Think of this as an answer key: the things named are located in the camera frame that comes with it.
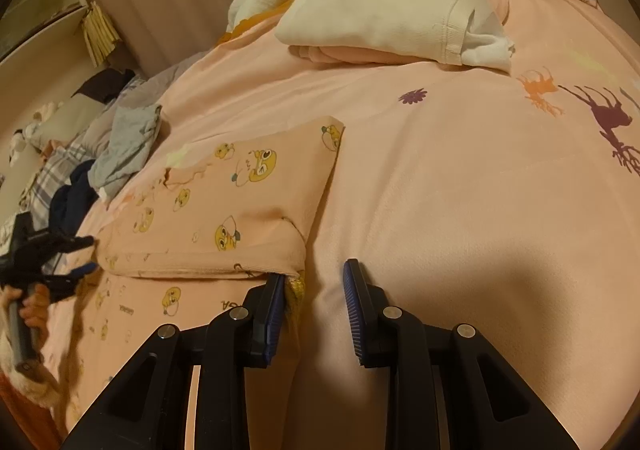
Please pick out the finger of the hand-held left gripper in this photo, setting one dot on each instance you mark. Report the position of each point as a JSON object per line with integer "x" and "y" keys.
{"x": 62, "y": 282}
{"x": 65, "y": 246}

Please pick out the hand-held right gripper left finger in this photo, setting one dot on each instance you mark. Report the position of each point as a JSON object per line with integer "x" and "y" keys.
{"x": 274, "y": 320}

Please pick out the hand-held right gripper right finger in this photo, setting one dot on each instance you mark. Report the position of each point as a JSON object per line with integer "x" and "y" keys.
{"x": 352, "y": 310}

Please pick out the pink duck print garment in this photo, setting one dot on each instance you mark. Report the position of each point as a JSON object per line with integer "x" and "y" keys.
{"x": 225, "y": 200}

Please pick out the person's left forearm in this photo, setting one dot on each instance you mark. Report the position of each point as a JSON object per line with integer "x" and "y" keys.
{"x": 30, "y": 382}

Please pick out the person's left hand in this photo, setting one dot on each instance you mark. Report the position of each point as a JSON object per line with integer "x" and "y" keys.
{"x": 36, "y": 311}

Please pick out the navy garment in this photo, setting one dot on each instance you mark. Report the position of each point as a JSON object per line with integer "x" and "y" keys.
{"x": 70, "y": 200}

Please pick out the grey garment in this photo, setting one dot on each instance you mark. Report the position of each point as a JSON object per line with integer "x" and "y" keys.
{"x": 127, "y": 149}

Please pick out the white stuffed toy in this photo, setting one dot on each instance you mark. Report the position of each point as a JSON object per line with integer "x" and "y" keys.
{"x": 27, "y": 134}

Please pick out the cream pillow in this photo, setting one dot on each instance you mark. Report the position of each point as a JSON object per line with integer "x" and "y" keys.
{"x": 65, "y": 119}

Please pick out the pink animal print blanket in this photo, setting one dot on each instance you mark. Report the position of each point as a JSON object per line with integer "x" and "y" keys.
{"x": 450, "y": 180}

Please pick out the dark brown cloth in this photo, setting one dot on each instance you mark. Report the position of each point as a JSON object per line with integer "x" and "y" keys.
{"x": 107, "y": 82}

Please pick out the straw tassel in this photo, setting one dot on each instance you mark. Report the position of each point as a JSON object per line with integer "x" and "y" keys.
{"x": 102, "y": 32}

